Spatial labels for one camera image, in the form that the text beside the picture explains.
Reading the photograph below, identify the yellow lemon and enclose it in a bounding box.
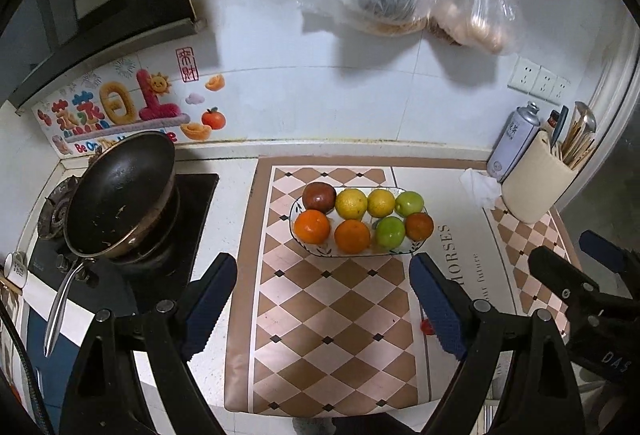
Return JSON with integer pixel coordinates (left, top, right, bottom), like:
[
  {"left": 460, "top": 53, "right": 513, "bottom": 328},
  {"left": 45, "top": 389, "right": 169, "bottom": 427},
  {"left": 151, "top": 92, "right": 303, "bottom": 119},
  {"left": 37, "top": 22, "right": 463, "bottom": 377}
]
[
  {"left": 334, "top": 188, "right": 369, "bottom": 221},
  {"left": 367, "top": 188, "right": 397, "bottom": 218}
]

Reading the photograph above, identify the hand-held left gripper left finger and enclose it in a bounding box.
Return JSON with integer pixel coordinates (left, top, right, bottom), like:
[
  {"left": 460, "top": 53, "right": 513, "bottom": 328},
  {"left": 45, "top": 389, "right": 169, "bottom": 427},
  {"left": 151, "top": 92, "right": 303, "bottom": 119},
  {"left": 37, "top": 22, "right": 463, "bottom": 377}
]
[{"left": 60, "top": 252, "right": 238, "bottom": 435}]

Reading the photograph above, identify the metal spoon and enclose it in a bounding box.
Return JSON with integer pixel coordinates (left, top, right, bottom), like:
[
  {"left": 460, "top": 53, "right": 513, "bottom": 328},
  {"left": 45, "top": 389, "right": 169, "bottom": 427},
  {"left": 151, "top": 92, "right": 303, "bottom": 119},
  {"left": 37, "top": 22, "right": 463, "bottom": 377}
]
[{"left": 572, "top": 101, "right": 597, "bottom": 136}]

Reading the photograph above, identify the oval floral plate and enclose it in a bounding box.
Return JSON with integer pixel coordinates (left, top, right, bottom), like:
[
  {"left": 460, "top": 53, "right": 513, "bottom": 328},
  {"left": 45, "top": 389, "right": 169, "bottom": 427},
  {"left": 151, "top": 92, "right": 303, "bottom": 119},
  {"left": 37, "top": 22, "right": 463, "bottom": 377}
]
[{"left": 289, "top": 186, "right": 432, "bottom": 258}]

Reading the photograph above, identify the bundle of chopsticks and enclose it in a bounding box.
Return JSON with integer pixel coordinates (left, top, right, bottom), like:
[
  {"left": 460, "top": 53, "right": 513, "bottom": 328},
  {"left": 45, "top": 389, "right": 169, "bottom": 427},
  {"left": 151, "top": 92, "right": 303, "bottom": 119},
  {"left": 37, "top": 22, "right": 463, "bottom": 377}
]
[{"left": 557, "top": 112, "right": 596, "bottom": 166}]

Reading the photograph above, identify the beige utensil holder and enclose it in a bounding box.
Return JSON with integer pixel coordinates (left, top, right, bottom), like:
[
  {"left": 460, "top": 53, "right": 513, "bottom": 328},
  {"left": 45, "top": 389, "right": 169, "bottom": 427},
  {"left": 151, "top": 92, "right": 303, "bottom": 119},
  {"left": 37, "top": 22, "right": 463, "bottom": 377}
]
[{"left": 501, "top": 130, "right": 581, "bottom": 223}]

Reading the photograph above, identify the reddish orange fruit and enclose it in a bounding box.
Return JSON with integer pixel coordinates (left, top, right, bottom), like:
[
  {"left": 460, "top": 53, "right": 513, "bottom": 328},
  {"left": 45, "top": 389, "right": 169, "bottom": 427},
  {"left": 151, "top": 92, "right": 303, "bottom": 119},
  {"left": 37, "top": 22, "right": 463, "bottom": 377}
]
[{"left": 404, "top": 212, "right": 435, "bottom": 241}]

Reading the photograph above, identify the gold ingot wall sticker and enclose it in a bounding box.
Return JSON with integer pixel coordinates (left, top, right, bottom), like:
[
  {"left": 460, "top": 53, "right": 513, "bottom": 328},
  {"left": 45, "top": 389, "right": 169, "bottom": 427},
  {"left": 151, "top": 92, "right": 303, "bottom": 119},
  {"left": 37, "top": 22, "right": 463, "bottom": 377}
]
[{"left": 180, "top": 122, "right": 211, "bottom": 141}]

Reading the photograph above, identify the white cup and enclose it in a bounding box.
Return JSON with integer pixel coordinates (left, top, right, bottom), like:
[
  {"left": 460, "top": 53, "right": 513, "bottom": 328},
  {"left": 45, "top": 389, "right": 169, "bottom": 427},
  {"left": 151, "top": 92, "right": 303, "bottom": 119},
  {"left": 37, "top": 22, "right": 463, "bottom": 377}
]
[{"left": 2, "top": 251, "right": 30, "bottom": 288}]

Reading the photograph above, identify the dark red apple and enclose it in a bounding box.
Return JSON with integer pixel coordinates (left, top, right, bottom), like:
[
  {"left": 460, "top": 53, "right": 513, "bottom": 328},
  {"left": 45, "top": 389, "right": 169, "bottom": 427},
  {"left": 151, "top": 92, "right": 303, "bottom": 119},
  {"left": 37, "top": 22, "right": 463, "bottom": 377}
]
[{"left": 302, "top": 182, "right": 337, "bottom": 212}]

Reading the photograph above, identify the green apple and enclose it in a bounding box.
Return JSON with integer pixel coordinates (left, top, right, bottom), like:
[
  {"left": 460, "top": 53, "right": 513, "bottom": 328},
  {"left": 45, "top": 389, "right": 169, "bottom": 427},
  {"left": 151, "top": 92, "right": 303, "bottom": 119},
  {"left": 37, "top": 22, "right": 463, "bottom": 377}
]
[
  {"left": 375, "top": 216, "right": 407, "bottom": 250},
  {"left": 395, "top": 191, "right": 426, "bottom": 217}
]

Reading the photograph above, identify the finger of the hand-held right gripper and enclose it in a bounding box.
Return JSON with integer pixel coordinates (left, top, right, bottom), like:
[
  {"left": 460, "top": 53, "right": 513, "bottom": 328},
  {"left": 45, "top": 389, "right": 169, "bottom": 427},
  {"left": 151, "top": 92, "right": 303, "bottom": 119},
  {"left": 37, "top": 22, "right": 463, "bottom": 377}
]
[
  {"left": 528, "top": 246, "right": 602, "bottom": 303},
  {"left": 579, "top": 230, "right": 632, "bottom": 273}
]

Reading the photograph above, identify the black ribbed hose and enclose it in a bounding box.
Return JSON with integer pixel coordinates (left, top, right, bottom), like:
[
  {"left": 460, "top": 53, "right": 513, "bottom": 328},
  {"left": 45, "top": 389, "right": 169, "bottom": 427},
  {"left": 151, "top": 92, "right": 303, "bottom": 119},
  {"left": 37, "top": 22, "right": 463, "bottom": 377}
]
[{"left": 0, "top": 310, "right": 56, "bottom": 435}]

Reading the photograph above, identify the black gas stove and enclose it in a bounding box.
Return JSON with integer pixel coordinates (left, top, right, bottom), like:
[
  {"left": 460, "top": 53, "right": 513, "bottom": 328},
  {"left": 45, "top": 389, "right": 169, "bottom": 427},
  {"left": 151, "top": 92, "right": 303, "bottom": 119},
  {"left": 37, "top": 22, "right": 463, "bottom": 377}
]
[{"left": 27, "top": 172, "right": 221, "bottom": 316}]

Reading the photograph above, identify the orange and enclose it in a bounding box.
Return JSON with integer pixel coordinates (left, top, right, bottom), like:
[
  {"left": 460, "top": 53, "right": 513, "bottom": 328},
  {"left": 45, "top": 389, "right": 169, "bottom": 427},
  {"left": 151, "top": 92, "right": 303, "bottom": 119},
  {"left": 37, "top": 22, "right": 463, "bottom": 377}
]
[
  {"left": 294, "top": 209, "right": 332, "bottom": 245},
  {"left": 333, "top": 218, "right": 372, "bottom": 255}
]

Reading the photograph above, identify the colourful wall sticker banner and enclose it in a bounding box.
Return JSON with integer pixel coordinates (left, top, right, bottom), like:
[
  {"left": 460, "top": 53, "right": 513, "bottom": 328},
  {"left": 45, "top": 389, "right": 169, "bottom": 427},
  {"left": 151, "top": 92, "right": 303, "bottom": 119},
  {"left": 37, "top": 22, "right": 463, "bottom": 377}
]
[{"left": 35, "top": 60, "right": 191, "bottom": 156}]

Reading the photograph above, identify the person's dark clothing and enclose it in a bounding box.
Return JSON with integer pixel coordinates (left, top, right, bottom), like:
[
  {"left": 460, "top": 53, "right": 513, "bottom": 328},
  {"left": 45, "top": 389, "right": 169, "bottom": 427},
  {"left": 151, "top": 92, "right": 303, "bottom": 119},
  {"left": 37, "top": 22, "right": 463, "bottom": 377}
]
[{"left": 332, "top": 410, "right": 416, "bottom": 435}]

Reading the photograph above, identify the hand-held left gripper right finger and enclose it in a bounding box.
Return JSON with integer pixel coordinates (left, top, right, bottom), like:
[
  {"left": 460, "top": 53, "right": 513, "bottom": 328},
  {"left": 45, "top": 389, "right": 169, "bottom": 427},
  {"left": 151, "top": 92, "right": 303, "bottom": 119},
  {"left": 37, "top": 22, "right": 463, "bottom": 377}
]
[{"left": 408, "top": 252, "right": 586, "bottom": 435}]

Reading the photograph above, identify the checkered counter mat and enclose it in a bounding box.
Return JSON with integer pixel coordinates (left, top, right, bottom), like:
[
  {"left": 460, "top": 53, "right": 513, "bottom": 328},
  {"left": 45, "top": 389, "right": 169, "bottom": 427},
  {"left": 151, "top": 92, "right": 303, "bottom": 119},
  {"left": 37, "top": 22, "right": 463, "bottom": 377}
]
[{"left": 222, "top": 155, "right": 583, "bottom": 418}]

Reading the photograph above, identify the silver spray can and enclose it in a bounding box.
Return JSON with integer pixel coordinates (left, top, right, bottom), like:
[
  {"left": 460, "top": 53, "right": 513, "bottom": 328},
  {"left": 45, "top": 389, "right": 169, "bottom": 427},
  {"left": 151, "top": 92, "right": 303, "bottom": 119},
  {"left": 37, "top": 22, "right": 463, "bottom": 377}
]
[{"left": 486, "top": 102, "right": 542, "bottom": 183}]

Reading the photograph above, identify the dark handled utensil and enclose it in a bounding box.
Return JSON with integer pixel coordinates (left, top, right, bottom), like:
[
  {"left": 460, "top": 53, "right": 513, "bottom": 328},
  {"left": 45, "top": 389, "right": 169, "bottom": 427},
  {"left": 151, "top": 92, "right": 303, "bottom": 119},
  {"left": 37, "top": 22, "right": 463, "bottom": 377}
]
[{"left": 550, "top": 105, "right": 570, "bottom": 153}]

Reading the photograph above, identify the red seal wall sticker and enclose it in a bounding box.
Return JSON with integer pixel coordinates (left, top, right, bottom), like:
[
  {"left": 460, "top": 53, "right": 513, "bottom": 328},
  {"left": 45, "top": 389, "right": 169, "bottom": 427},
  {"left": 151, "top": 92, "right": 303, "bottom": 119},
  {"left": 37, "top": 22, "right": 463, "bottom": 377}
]
[{"left": 176, "top": 48, "right": 199, "bottom": 82}]

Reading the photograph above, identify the crumpled white tissue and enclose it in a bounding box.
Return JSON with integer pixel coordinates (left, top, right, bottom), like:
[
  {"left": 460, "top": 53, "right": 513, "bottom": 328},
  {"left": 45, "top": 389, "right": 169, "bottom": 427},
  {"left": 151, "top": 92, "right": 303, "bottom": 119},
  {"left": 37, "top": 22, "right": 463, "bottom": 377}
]
[{"left": 459, "top": 168, "right": 503, "bottom": 208}]

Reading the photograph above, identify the black wok with metal handle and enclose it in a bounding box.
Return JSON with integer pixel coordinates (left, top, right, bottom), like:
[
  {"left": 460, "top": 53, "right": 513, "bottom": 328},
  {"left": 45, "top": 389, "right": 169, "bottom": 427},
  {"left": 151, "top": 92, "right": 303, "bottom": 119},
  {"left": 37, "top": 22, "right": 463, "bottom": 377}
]
[{"left": 44, "top": 130, "right": 178, "bottom": 358}]

